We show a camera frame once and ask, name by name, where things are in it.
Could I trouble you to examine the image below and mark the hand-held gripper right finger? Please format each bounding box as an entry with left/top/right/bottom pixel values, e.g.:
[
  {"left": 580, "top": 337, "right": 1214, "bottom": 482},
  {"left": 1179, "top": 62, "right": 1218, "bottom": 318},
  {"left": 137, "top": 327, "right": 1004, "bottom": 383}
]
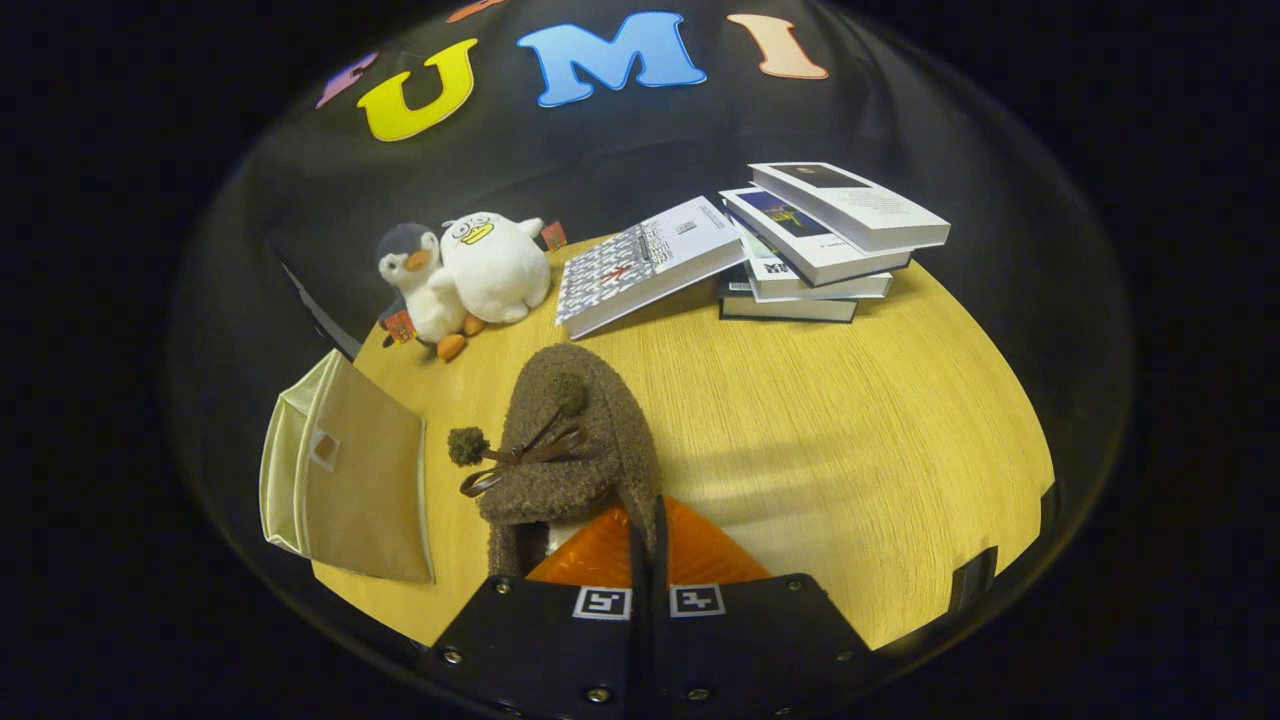
[{"left": 650, "top": 495, "right": 876, "bottom": 720}]

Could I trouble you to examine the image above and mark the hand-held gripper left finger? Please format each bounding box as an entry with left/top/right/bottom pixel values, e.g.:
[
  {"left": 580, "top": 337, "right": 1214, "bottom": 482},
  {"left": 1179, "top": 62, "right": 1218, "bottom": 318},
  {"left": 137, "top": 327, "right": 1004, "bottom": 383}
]
[{"left": 415, "top": 495, "right": 646, "bottom": 720}]

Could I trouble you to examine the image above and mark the beige fabric storage box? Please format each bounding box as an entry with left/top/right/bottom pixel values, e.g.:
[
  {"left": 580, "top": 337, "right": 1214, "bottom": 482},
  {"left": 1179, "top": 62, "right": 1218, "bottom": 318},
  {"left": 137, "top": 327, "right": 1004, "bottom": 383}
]
[{"left": 258, "top": 348, "right": 436, "bottom": 585}]

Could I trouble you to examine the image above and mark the brown fuzzy shoe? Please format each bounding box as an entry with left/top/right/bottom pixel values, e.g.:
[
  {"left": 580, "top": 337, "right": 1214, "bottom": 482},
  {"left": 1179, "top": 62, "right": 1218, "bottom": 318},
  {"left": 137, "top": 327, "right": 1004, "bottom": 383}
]
[{"left": 447, "top": 343, "right": 663, "bottom": 579}]

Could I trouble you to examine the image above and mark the dark grey book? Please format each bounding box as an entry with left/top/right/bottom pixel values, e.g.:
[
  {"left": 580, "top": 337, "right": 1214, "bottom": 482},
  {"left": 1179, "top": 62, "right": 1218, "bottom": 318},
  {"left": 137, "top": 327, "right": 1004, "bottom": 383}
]
[{"left": 717, "top": 268, "right": 859, "bottom": 323}]

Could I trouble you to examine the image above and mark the white book with black print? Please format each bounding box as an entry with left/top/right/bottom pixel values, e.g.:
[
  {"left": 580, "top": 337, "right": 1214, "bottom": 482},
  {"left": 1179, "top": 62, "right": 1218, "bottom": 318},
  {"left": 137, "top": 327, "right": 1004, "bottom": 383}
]
[{"left": 735, "top": 225, "right": 893, "bottom": 301}]

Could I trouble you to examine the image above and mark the grey white penguin plush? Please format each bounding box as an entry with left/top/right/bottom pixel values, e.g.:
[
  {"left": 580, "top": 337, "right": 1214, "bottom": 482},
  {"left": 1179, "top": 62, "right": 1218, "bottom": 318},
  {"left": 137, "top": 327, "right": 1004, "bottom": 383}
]
[{"left": 375, "top": 222, "right": 486, "bottom": 363}]

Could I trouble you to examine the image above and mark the white duck plush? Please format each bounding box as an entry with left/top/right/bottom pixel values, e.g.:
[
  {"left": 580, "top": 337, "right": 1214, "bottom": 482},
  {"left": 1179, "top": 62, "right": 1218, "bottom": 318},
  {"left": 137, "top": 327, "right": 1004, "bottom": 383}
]
[{"left": 440, "top": 211, "right": 568, "bottom": 326}]

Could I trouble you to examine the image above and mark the grey patterned book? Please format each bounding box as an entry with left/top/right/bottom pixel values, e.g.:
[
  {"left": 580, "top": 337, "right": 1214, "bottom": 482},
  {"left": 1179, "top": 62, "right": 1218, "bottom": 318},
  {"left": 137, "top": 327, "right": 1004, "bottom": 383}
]
[{"left": 555, "top": 196, "right": 746, "bottom": 340}]

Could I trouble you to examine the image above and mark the white book with blue picture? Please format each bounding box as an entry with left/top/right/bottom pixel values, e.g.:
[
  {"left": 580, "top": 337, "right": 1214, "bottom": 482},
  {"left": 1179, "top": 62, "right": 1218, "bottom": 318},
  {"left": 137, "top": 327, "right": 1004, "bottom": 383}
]
[{"left": 720, "top": 187, "right": 913, "bottom": 287}]

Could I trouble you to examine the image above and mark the black backdrop cloth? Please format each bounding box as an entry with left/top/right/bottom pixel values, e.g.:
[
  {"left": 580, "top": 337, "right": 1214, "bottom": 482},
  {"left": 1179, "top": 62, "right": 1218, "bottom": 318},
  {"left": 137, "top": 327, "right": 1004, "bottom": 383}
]
[{"left": 170, "top": 0, "right": 1131, "bottom": 401}]

